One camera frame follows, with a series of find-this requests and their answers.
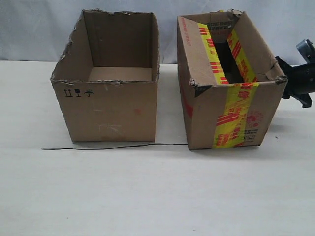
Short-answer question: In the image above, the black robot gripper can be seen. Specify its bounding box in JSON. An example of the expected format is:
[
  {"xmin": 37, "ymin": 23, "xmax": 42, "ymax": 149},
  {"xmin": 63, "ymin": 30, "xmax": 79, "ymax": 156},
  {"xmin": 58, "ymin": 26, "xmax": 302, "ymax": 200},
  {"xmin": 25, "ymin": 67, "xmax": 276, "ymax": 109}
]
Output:
[{"xmin": 275, "ymin": 56, "xmax": 315, "ymax": 108}]

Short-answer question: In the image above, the cardboard box with yellow tape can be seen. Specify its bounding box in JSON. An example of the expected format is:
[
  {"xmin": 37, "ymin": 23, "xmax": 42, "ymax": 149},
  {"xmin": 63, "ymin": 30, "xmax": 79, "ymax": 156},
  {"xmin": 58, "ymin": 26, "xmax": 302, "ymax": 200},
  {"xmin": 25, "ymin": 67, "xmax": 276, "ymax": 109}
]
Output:
[{"xmin": 177, "ymin": 9, "xmax": 287, "ymax": 150}]

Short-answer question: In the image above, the grey robot arm link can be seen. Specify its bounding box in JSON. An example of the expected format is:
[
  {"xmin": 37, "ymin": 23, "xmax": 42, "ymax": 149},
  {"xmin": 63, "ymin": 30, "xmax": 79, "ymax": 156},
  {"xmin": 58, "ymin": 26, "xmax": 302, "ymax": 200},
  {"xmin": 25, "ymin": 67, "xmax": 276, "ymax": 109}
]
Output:
[{"xmin": 296, "ymin": 39, "xmax": 315, "ymax": 63}]

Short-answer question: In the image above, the open plain cardboard box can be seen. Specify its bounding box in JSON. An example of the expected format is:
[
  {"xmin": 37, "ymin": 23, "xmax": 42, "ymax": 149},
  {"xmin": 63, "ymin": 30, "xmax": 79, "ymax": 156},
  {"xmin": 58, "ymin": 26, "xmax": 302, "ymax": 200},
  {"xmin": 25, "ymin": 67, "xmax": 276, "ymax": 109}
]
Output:
[{"xmin": 50, "ymin": 9, "xmax": 160, "ymax": 142}]

